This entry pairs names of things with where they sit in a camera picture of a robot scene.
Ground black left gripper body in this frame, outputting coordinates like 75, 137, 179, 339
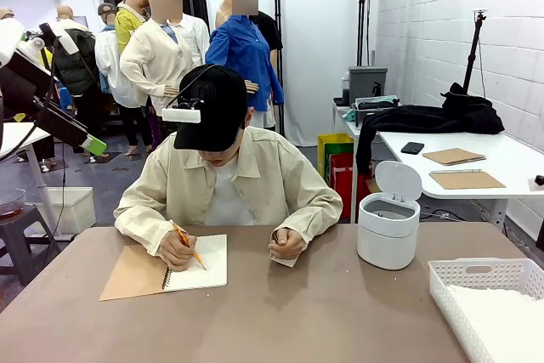
0, 51, 53, 117

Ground orange pencil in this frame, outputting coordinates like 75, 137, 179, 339
169, 218, 208, 272

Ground spiral notebook kraft cover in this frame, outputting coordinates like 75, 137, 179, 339
98, 233, 229, 303

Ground person's right forearm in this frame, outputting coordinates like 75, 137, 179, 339
113, 190, 180, 257

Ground person's left forearm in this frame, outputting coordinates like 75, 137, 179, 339
269, 195, 343, 269

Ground person's right hand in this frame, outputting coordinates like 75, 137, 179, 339
157, 230, 199, 273

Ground person's left hand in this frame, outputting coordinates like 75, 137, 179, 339
268, 227, 307, 261

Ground small white table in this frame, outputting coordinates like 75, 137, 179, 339
0, 121, 74, 241

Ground mannequin in dark puffer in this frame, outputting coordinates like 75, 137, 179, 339
50, 4, 104, 156

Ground white storage crate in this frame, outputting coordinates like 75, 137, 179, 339
41, 185, 97, 237

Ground mannequin in white shirt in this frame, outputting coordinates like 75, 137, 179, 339
93, 2, 144, 156

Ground clear bowl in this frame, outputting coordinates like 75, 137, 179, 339
0, 188, 28, 220

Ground mannequin in cream cardigan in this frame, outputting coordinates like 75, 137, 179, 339
119, 0, 212, 126

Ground grey plastic stool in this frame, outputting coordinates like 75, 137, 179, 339
0, 204, 63, 287

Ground mannequin in yellow jacket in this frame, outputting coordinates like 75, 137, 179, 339
114, 0, 150, 56

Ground black cap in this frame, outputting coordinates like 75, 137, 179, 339
173, 63, 249, 153

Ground beige shirt torso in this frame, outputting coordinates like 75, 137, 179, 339
113, 126, 343, 269

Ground mannequin in blue shirt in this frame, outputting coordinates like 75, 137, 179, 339
204, 0, 286, 130

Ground mannequin in black shirt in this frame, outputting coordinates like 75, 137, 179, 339
212, 0, 284, 54

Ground black light stand pole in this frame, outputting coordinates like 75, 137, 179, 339
273, 0, 286, 134

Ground yellow shopping bag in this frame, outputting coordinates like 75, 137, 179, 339
317, 133, 355, 186

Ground red shopping bag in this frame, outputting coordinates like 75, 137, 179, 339
328, 151, 374, 220

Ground grey box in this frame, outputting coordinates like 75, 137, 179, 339
348, 65, 389, 105

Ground grey tray with items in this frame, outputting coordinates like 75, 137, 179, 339
352, 95, 401, 127

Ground black double stand poles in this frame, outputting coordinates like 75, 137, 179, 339
355, 0, 376, 67

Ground white lidded trash bin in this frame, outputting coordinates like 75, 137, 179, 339
356, 159, 423, 272

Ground black smartphone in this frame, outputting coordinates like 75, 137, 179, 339
399, 141, 426, 156

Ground black jacket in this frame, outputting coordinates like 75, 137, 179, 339
355, 82, 507, 175

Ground closed kraft notebook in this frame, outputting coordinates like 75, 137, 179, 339
428, 168, 507, 191
422, 147, 487, 167

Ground white perforated plastic basket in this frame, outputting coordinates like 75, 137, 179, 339
427, 257, 544, 363

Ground black tripod white head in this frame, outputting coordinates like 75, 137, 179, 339
462, 9, 490, 96

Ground large white desk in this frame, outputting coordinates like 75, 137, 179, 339
377, 128, 544, 228

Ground white paper stack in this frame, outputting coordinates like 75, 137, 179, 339
447, 283, 544, 363

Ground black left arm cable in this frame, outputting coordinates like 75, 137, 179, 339
0, 35, 67, 253

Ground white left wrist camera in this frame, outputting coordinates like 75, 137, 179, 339
39, 21, 81, 57

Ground white head camera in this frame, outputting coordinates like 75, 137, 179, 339
161, 97, 202, 124

